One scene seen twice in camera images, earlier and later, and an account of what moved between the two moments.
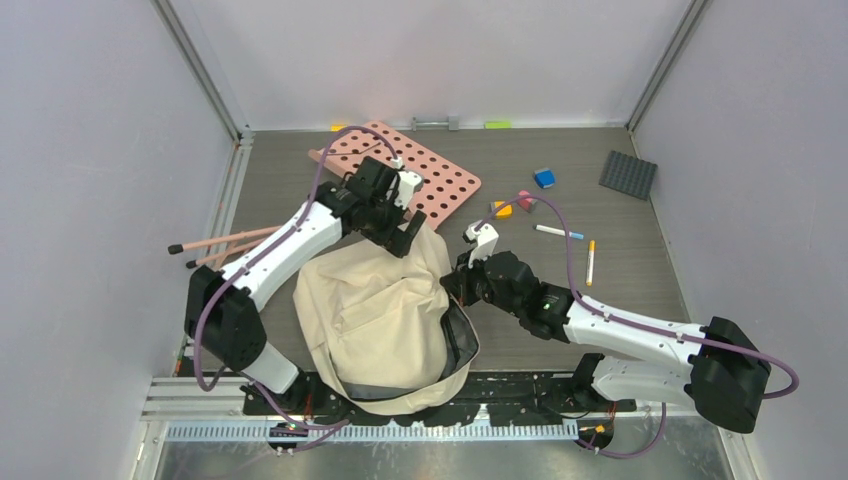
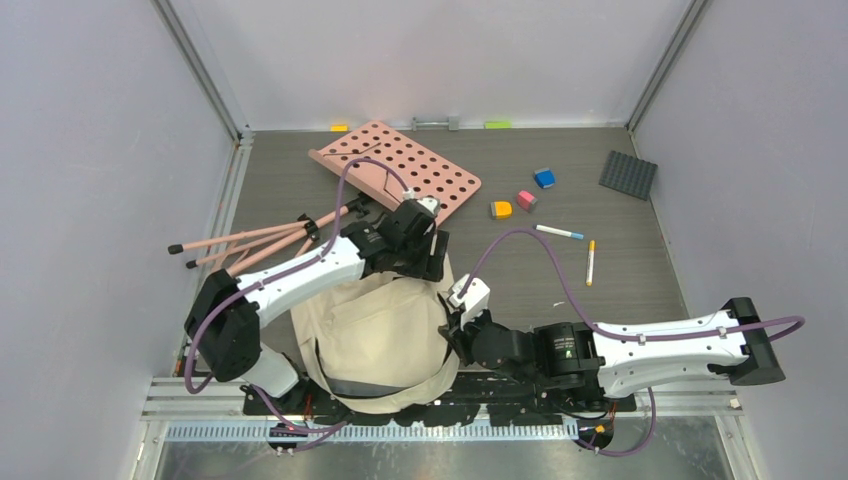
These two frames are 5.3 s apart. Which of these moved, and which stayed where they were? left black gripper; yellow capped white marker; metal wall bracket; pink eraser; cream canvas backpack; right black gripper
Moved: left black gripper; right black gripper
Stayed: pink eraser; metal wall bracket; yellow capped white marker; cream canvas backpack
